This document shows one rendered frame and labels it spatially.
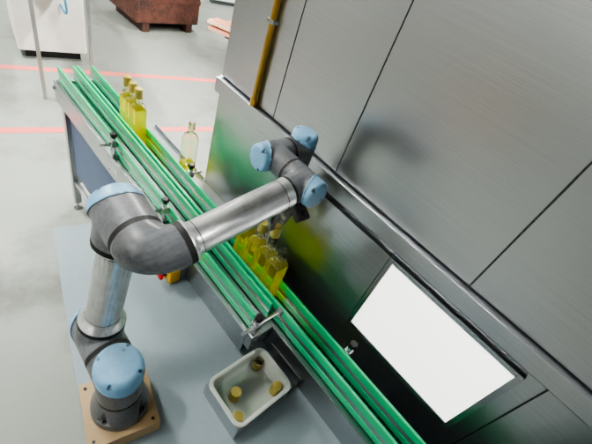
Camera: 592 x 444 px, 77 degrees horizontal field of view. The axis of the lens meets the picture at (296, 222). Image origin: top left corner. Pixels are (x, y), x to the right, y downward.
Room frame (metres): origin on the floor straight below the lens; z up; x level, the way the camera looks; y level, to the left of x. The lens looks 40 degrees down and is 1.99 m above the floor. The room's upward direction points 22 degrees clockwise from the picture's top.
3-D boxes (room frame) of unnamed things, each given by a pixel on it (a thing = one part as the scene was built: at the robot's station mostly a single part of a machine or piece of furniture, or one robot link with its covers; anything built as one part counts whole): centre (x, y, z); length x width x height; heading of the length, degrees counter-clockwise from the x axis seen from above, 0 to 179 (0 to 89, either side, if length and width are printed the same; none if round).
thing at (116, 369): (0.38, 0.27, 0.98); 0.13 x 0.12 x 0.14; 55
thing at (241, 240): (0.96, 0.15, 0.99); 0.06 x 0.06 x 0.21; 56
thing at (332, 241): (0.84, -0.28, 1.15); 0.90 x 0.03 x 0.34; 57
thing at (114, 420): (0.38, 0.27, 0.86); 0.15 x 0.15 x 0.10
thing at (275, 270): (0.87, 0.00, 0.99); 0.06 x 0.06 x 0.21; 57
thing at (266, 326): (0.72, -0.03, 0.85); 0.09 x 0.04 x 0.07; 147
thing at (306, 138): (0.91, 0.07, 1.48); 0.09 x 0.08 x 0.11; 145
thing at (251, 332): (0.70, -0.02, 0.95); 0.17 x 0.03 x 0.12; 147
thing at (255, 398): (0.56, -0.06, 0.80); 0.22 x 0.17 x 0.09; 147
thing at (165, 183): (1.26, 0.70, 0.92); 1.75 x 0.01 x 0.08; 57
